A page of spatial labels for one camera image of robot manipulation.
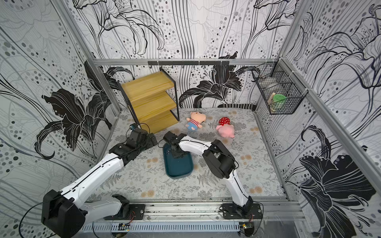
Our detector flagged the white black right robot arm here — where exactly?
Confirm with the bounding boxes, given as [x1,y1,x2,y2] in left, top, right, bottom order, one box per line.
[163,131,253,208]

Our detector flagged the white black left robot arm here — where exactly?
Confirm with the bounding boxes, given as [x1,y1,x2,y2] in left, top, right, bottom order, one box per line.
[41,124,157,238]

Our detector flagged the teal plastic storage tray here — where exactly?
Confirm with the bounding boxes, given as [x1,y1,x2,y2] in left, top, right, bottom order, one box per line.
[163,143,193,179]

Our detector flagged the peach pig plush blue trousers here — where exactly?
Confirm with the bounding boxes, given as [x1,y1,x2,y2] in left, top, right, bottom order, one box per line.
[186,112,206,131]

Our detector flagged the wooden three-tier shelf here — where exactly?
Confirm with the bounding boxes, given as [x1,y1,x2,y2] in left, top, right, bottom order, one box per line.
[121,68,180,133]

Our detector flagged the pink pig plush red dress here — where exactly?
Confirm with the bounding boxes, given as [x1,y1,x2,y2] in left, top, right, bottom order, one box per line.
[216,117,235,138]

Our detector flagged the green round lid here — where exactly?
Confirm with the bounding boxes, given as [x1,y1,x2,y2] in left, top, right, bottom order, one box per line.
[272,94,288,105]

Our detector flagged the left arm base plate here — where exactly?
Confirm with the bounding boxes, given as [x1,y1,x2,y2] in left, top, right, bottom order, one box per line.
[104,204,145,221]

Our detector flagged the white slotted cable duct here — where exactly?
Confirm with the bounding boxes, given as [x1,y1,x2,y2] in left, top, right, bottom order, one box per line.
[81,222,240,234]

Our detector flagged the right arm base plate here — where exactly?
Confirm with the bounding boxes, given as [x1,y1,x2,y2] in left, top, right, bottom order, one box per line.
[219,203,263,220]

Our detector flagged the black wire wall basket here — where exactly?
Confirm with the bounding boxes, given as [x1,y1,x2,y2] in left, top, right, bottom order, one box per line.
[252,59,306,115]

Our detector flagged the aluminium front rail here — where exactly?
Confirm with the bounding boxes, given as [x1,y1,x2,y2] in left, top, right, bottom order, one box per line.
[63,200,306,222]

